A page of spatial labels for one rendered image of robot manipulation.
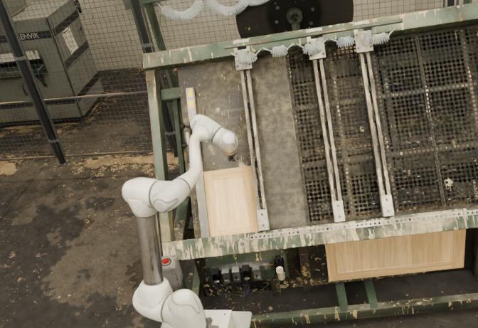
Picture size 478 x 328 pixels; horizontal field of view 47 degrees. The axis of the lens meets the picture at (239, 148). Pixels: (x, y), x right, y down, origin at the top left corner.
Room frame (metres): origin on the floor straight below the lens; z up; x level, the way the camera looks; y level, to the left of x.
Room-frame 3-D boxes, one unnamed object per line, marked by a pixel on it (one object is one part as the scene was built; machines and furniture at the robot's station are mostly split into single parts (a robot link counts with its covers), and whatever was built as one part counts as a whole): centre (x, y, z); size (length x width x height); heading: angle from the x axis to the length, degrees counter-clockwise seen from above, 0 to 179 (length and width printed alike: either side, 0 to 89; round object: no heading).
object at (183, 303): (1.96, 0.42, 1.03); 0.18 x 0.16 x 0.22; 57
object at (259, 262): (2.47, 0.10, 0.69); 0.50 x 0.14 x 0.24; 83
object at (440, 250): (2.66, -0.88, 0.53); 0.90 x 0.02 x 0.55; 83
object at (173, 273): (2.45, 0.55, 0.84); 0.12 x 0.12 x 0.18; 83
